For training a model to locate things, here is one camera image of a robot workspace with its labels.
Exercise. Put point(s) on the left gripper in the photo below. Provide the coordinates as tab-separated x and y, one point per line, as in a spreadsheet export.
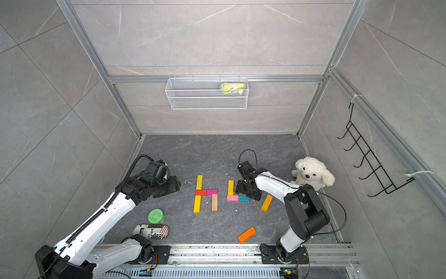
174	185

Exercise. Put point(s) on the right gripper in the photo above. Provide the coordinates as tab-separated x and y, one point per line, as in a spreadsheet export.
239	188

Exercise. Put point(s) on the teal block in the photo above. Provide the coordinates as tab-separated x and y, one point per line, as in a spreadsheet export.
243	199

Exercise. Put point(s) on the pink block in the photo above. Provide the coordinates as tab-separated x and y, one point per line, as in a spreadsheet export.
234	198

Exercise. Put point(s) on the orange-yellow block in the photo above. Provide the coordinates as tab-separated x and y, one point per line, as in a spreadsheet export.
267	203

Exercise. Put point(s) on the tan wooden block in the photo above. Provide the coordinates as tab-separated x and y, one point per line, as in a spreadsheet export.
214	203

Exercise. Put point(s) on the magenta block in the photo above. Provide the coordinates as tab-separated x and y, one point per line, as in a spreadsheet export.
212	192

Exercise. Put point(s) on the red block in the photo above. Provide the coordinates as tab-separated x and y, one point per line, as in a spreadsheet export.
201	192

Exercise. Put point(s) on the yellow block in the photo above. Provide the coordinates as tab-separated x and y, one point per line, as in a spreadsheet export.
197	204
199	182
231	187

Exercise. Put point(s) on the orange block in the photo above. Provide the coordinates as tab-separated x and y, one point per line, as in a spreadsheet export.
246	235

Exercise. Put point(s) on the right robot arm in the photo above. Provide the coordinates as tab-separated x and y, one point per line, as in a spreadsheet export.
304	207

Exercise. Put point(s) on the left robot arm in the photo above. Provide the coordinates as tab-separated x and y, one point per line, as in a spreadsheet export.
73	257

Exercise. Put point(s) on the green lid jar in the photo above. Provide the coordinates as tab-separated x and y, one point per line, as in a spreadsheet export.
156	216

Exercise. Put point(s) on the printed can lying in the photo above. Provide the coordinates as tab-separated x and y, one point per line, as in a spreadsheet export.
152	231

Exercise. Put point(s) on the white plush dog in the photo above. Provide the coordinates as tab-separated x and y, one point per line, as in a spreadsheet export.
313	172

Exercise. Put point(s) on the yellow item in basket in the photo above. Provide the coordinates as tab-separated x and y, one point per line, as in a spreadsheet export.
233	88

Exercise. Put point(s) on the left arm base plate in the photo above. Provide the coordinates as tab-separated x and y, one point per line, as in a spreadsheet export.
159	252

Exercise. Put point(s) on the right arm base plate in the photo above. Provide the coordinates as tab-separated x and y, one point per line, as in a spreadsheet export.
272	254

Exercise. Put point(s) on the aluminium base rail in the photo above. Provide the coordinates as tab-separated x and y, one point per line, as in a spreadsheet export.
243	261

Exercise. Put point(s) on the white wire basket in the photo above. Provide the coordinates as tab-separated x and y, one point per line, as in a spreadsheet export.
204	93

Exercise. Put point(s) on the black wall hook rack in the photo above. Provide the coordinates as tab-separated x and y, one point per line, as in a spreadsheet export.
368	156

